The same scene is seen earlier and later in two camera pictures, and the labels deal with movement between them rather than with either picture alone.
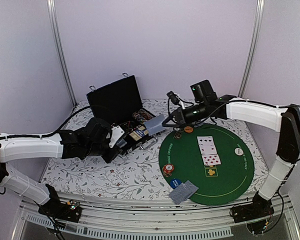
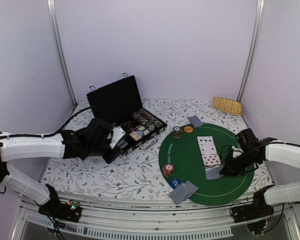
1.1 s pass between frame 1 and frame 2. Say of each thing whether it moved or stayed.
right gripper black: moved
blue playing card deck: stayed
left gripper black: stayed
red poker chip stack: stayed
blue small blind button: stayed
